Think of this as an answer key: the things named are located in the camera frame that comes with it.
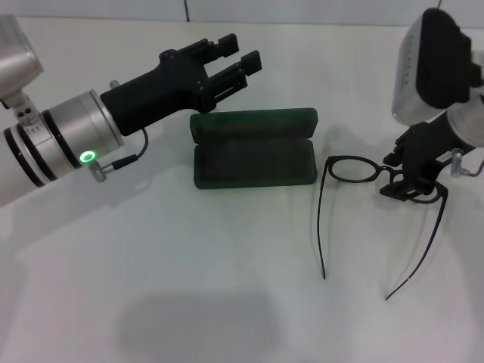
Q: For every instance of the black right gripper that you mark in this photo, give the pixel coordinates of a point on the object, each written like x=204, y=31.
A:
x=427, y=151

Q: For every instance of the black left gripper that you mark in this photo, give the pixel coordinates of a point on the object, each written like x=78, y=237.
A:
x=159, y=90

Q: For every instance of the black round glasses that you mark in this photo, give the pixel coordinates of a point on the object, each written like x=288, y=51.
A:
x=353, y=169

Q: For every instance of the green glasses case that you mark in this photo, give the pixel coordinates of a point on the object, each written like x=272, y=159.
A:
x=253, y=166

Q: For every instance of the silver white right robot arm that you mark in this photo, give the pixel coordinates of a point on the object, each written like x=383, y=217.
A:
x=469, y=128

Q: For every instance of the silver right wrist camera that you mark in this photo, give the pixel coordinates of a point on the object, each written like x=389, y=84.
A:
x=435, y=68

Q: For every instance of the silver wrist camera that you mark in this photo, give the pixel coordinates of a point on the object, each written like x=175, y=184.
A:
x=435, y=68
x=15, y=64

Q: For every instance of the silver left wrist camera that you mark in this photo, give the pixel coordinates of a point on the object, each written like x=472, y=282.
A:
x=15, y=64

